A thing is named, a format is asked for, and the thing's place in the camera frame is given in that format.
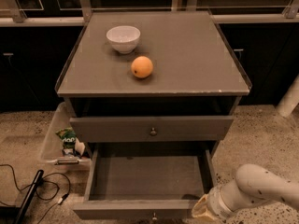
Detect grey drawer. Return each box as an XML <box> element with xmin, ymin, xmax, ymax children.
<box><xmin>74</xmin><ymin>150</ymin><xmax>216</xmax><ymax>220</ymax></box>
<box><xmin>70</xmin><ymin>116</ymin><xmax>233</xmax><ymax>143</ymax></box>

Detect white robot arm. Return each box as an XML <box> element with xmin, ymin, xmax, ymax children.
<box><xmin>192</xmin><ymin>164</ymin><xmax>299</xmax><ymax>222</ymax></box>

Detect grey top drawer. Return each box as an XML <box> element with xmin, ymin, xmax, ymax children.
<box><xmin>70</xmin><ymin>116</ymin><xmax>233</xmax><ymax>143</ymax></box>

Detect grey drawer cabinet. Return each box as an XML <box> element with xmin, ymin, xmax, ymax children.
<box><xmin>56</xmin><ymin>11</ymin><xmax>251</xmax><ymax>151</ymax></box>

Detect white packet in bin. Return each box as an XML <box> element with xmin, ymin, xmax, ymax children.
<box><xmin>75</xmin><ymin>139</ymin><xmax>85</xmax><ymax>156</ymax></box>

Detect green snack bag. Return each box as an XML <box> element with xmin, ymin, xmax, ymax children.
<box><xmin>55</xmin><ymin>127</ymin><xmax>77</xmax><ymax>156</ymax></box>

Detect orange fruit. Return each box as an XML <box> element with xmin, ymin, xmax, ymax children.
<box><xmin>131</xmin><ymin>56</ymin><xmax>153</xmax><ymax>78</ymax></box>

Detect clear plastic bin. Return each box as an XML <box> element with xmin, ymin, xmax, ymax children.
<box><xmin>39</xmin><ymin>103</ymin><xmax>91</xmax><ymax>171</ymax></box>

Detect black bar on floor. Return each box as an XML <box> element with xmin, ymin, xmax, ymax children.
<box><xmin>13</xmin><ymin>170</ymin><xmax>44</xmax><ymax>224</ymax></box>

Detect white ceramic bowl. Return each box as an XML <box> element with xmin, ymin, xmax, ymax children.
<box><xmin>106</xmin><ymin>25</ymin><xmax>141</xmax><ymax>54</ymax></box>

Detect black cable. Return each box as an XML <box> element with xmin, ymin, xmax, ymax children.
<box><xmin>0</xmin><ymin>163</ymin><xmax>72</xmax><ymax>224</ymax></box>

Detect white post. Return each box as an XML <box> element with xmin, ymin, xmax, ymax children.
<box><xmin>276</xmin><ymin>75</ymin><xmax>299</xmax><ymax>118</ymax></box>

